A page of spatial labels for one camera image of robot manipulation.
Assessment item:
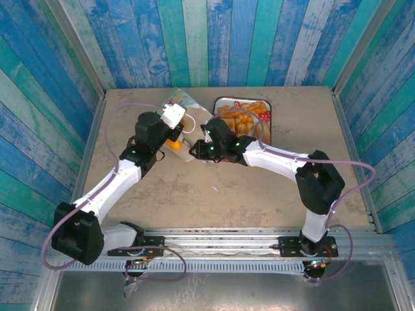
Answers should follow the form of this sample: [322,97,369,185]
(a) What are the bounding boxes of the strawberry print tray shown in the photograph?
[213,97,272,146]

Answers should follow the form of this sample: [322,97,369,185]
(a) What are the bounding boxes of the aluminium table side rail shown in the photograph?
[60,95,108,233]
[331,92,383,233]

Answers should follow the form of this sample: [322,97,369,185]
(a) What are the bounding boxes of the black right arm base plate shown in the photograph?
[279,235,338,259]

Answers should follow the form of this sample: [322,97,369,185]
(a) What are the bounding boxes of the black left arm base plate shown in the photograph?
[108,235,165,257]

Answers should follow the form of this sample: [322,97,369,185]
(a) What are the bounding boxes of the steel sheet panel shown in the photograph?
[48,271,400,311]

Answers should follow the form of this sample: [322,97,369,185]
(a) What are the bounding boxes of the white paper bag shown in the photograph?
[160,86,215,163]

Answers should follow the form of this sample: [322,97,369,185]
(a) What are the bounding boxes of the grey slotted cable duct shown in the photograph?
[60,260,307,275]

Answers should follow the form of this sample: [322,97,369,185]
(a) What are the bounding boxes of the aluminium corner post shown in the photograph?
[44,0,108,100]
[331,0,398,95]

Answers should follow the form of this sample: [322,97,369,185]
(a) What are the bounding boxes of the clear plastic film scrap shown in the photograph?
[122,274,147,299]

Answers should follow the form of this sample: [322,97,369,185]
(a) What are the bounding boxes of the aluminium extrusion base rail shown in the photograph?
[50,226,401,259]

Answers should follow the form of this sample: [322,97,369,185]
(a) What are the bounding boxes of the pile of bread pastries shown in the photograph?
[217,102,267,118]

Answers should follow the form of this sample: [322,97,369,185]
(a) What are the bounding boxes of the long oval fake loaf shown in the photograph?
[253,121,272,146]

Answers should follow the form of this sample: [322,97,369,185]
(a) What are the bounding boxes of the metal tongs with white tips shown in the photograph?
[180,137,195,156]

